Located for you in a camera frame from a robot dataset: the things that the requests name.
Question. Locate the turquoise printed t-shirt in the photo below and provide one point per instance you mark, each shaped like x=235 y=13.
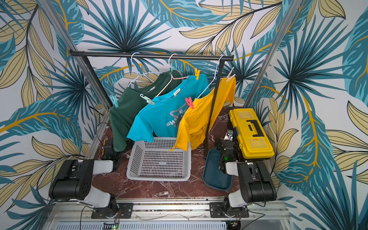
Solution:
x=162 y=118

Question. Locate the right aluminium frame post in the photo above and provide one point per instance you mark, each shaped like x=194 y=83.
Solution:
x=292 y=10

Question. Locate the light blue wire hanger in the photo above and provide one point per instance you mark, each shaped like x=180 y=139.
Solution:
x=137 y=72

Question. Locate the mint white clothespin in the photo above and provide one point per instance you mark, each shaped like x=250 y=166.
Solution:
x=147 y=99

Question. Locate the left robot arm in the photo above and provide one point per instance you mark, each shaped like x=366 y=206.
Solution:
x=73 y=182

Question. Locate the pink red clothespin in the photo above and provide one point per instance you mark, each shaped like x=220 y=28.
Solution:
x=189 y=102

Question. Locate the black clothes rack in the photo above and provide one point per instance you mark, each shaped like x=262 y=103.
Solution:
x=180 y=57

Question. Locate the yellow black toolbox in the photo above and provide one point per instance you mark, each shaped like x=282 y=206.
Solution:
x=250 y=135

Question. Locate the dark teal plastic tray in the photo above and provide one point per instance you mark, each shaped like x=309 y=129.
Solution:
x=213 y=177

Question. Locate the aluminium frame post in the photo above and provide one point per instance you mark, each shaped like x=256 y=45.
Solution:
x=292 y=10
x=60 y=23

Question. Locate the yellow t-shirt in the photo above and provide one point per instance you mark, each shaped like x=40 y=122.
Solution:
x=193 y=125

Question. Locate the yellow clothespin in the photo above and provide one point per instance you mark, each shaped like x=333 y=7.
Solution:
x=197 y=73

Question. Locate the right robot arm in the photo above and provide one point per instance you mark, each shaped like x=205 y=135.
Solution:
x=256 y=186

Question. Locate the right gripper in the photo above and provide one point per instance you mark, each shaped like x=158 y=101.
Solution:
x=224 y=145

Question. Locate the beige pink clothespin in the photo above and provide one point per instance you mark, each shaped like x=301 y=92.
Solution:
x=230 y=75

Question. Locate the grey perforated plastic basket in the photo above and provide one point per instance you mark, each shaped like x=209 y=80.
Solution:
x=159 y=161

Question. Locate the dark green t-shirt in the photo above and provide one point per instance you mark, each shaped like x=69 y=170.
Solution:
x=129 y=105

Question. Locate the pale blue wire hanger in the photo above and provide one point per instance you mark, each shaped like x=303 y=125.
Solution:
x=215 y=75

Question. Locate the pink wire hanger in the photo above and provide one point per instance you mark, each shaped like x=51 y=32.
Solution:
x=171 y=77

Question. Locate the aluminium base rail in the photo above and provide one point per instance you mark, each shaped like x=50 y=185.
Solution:
x=194 y=213

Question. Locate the left aluminium frame post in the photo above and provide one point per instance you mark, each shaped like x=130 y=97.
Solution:
x=60 y=23

